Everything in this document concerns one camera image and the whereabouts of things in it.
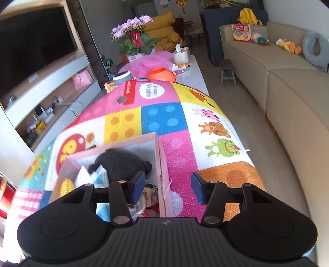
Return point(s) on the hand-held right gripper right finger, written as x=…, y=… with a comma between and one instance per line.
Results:
x=198, y=187

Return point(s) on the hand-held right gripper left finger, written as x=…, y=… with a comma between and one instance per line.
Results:
x=137, y=184

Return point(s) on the pink cardboard box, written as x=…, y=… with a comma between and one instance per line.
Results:
x=163, y=179

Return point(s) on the black plush toy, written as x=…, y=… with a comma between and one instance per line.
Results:
x=120, y=161

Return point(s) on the yellow corn toy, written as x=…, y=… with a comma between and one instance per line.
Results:
x=66, y=188

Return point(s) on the colourful cartoon play mat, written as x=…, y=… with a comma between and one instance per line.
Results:
x=167, y=120

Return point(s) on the small yellow toy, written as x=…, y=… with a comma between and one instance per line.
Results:
x=110, y=87

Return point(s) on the grey round speaker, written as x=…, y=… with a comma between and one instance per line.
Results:
x=122, y=77

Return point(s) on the white desk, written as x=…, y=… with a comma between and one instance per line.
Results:
x=198, y=77

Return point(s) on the yellow box on shelf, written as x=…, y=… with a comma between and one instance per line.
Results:
x=40, y=128

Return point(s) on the orange plastic bowl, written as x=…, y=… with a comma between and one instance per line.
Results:
x=162, y=75

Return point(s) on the small wooden stool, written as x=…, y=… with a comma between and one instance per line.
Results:
x=227, y=73

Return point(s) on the pink gift bag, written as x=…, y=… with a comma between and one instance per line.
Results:
x=82, y=79

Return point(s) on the pink mesh cloth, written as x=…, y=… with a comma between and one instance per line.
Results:
x=151, y=61

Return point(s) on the watermelon ball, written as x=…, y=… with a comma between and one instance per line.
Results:
x=108, y=63

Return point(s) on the beige sofa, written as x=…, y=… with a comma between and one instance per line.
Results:
x=290, y=102

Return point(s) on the white tissue box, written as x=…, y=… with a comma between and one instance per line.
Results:
x=182, y=56

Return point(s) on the potted purple orchid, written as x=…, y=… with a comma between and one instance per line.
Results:
x=133, y=36

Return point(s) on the large yellow plush bear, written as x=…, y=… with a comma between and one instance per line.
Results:
x=164, y=28

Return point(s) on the red and yellow printed bag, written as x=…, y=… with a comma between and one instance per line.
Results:
x=241, y=32

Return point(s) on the small plush doll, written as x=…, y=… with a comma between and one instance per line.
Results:
x=260, y=39

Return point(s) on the yellow duck plush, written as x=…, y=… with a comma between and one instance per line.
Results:
x=289, y=46

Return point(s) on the black television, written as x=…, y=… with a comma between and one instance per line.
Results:
x=33, y=46

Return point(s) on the grey neck pillow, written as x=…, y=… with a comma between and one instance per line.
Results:
x=309, y=48

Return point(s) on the yellow backpack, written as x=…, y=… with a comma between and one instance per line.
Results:
x=248, y=15

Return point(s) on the round yellow hanging ornament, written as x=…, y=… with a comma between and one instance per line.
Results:
x=180, y=3

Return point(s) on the white table clock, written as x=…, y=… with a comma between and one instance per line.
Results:
x=164, y=2

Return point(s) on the white wall shelf cabinet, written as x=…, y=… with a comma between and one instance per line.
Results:
x=51, y=75

